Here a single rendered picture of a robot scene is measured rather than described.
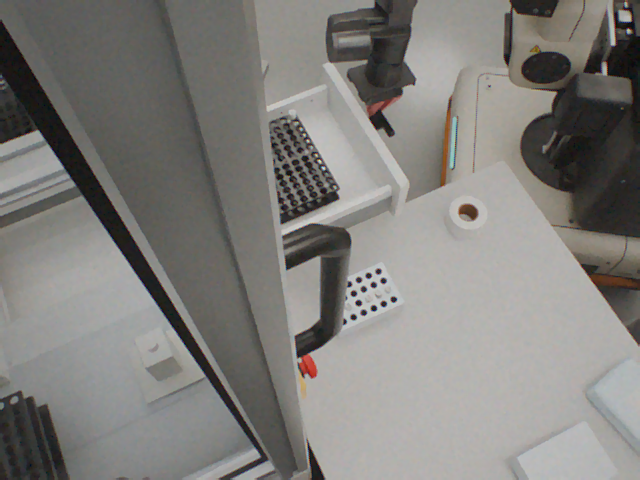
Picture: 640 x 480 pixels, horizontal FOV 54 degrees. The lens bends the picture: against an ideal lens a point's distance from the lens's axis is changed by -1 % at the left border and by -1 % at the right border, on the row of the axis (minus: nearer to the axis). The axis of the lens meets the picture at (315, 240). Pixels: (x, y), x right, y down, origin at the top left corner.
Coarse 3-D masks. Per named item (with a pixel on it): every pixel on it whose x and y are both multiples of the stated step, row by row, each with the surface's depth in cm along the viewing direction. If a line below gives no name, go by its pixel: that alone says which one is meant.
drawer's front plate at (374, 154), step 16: (336, 80) 111; (336, 96) 113; (352, 96) 110; (336, 112) 117; (352, 112) 109; (352, 128) 112; (368, 128) 107; (352, 144) 116; (368, 144) 108; (384, 144) 105; (368, 160) 111; (384, 160) 104; (384, 176) 107; (400, 176) 103; (400, 192) 103; (400, 208) 109
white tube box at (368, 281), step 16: (368, 272) 110; (384, 272) 109; (352, 288) 108; (368, 288) 108; (384, 288) 108; (368, 304) 107; (384, 304) 109; (400, 304) 107; (352, 320) 109; (368, 320) 107
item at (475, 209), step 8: (456, 200) 115; (464, 200) 115; (472, 200) 115; (456, 208) 115; (464, 208) 116; (472, 208) 116; (480, 208) 115; (448, 216) 115; (456, 216) 114; (472, 216) 117; (480, 216) 114; (448, 224) 116; (456, 224) 113; (464, 224) 113; (472, 224) 113; (480, 224) 113; (456, 232) 115; (464, 232) 114; (472, 232) 114
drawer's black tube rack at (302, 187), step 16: (272, 128) 110; (288, 128) 111; (272, 144) 109; (288, 144) 109; (288, 160) 107; (304, 160) 111; (288, 176) 106; (304, 176) 109; (320, 176) 106; (288, 192) 108; (304, 192) 105; (320, 192) 109; (336, 192) 108; (288, 208) 103; (304, 208) 107
